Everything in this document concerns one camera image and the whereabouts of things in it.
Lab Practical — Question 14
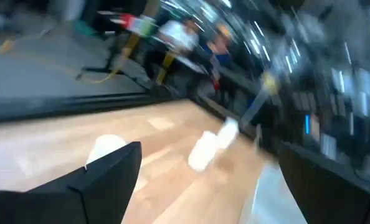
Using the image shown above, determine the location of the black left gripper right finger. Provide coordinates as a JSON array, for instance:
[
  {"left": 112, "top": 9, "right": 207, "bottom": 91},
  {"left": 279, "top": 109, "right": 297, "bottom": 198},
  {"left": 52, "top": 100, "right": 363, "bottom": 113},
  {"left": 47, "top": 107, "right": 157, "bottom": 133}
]
[{"left": 278, "top": 142, "right": 370, "bottom": 224}]

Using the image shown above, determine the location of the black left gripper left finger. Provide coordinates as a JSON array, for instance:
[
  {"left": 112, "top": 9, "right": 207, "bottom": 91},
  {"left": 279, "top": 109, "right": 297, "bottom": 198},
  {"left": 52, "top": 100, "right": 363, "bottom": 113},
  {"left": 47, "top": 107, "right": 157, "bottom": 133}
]
[{"left": 0, "top": 141, "right": 143, "bottom": 224}]

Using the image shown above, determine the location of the person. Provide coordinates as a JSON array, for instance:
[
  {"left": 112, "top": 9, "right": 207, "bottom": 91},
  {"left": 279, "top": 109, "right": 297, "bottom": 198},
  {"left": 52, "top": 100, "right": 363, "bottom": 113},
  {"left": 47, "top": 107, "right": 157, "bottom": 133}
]
[
  {"left": 202, "top": 24, "right": 233, "bottom": 91},
  {"left": 158, "top": 17, "right": 201, "bottom": 54}
]

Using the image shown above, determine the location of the black table edge frame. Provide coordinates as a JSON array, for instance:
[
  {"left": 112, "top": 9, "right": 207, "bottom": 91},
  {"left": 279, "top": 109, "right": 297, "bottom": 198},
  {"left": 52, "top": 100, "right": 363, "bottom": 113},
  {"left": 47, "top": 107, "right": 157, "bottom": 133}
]
[{"left": 0, "top": 91, "right": 267, "bottom": 141}]

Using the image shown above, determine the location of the yellow cable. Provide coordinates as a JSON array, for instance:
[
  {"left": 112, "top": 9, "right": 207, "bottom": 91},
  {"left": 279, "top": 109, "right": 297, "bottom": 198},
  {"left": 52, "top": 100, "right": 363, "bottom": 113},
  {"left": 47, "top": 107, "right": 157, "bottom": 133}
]
[{"left": 77, "top": 70, "right": 119, "bottom": 85}]

